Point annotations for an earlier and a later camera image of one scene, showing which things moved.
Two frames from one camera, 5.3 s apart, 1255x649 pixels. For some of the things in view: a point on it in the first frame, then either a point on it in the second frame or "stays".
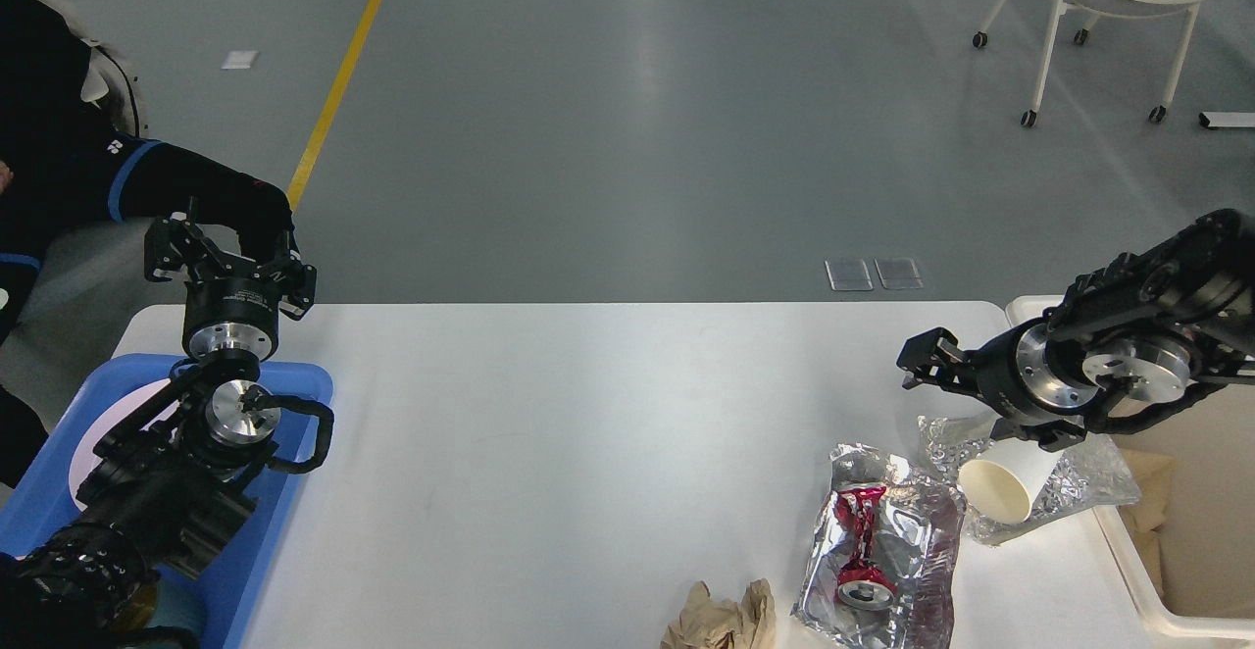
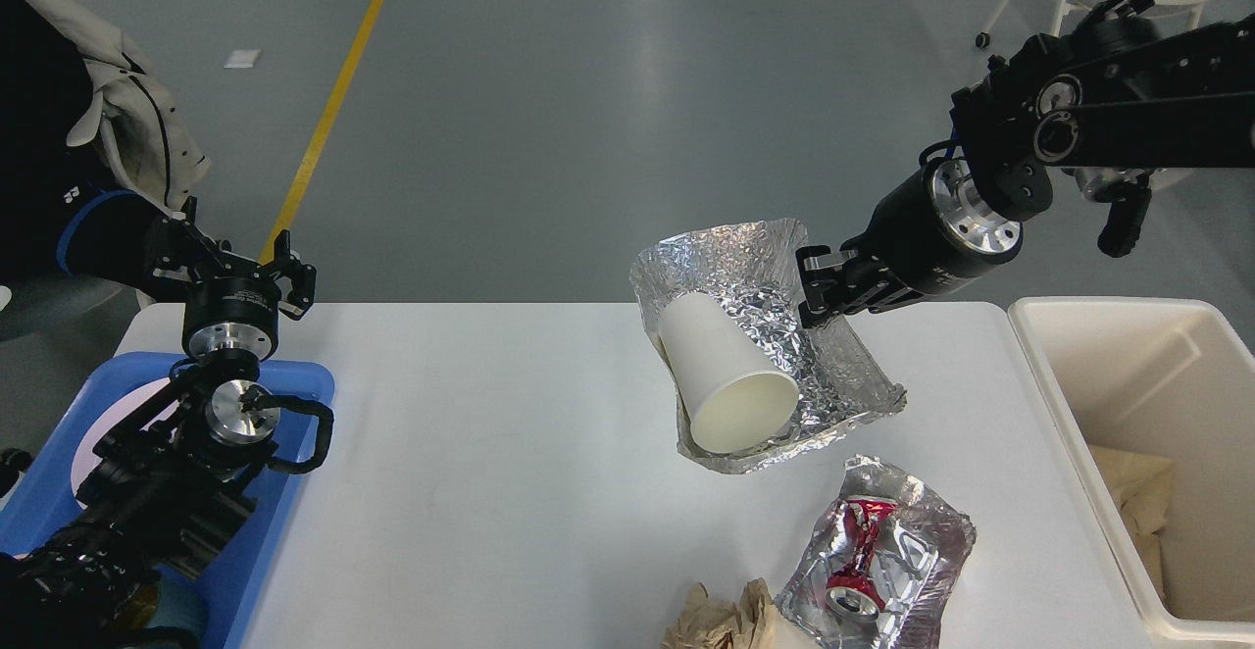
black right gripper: (1013, 376) to (929, 232)
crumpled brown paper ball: (705, 623) stays
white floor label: (239, 60) stays
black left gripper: (226, 313) stays
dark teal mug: (176, 604) stays
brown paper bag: (1153, 474) stays
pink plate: (109, 418) stays
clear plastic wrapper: (1095, 475) to (754, 270)
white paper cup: (1006, 478) to (736, 399)
